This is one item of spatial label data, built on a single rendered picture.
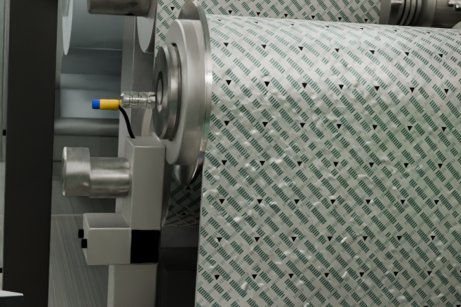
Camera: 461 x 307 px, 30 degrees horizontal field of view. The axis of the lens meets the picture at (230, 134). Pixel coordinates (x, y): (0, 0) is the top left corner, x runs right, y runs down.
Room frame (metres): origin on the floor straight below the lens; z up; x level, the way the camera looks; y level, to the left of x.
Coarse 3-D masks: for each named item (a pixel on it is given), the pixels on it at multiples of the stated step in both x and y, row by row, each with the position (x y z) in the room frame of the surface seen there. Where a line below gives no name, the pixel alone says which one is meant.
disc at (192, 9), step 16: (192, 0) 0.68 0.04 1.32; (192, 16) 0.67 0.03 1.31; (208, 32) 0.63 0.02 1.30; (208, 48) 0.62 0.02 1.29; (208, 64) 0.61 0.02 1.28; (208, 80) 0.61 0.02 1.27; (208, 96) 0.61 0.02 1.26; (208, 112) 0.61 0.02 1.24; (208, 128) 0.61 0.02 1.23; (192, 160) 0.64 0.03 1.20; (176, 176) 0.69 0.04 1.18; (192, 176) 0.64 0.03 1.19
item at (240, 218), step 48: (240, 192) 0.63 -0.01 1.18; (288, 192) 0.64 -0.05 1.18; (336, 192) 0.65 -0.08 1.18; (384, 192) 0.66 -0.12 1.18; (432, 192) 0.67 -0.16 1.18; (240, 240) 0.63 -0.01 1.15; (288, 240) 0.64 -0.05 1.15; (336, 240) 0.65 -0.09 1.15; (384, 240) 0.66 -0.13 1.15; (432, 240) 0.67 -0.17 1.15; (240, 288) 0.63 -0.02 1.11; (288, 288) 0.64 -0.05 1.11; (336, 288) 0.65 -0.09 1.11; (384, 288) 0.66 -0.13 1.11; (432, 288) 0.67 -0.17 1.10
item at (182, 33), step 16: (176, 32) 0.67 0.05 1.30; (192, 32) 0.65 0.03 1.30; (192, 48) 0.64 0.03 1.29; (192, 64) 0.63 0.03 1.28; (192, 80) 0.63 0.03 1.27; (192, 96) 0.62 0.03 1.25; (192, 112) 0.62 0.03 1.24; (192, 128) 0.63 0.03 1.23; (176, 144) 0.65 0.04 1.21; (192, 144) 0.64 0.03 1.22; (176, 160) 0.65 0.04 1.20
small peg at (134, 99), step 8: (120, 96) 0.69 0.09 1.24; (128, 96) 0.68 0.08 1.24; (136, 96) 0.68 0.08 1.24; (144, 96) 0.69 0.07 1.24; (152, 96) 0.69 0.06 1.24; (120, 104) 0.69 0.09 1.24; (128, 104) 0.68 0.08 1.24; (136, 104) 0.68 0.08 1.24; (144, 104) 0.69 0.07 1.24; (152, 104) 0.69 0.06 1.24
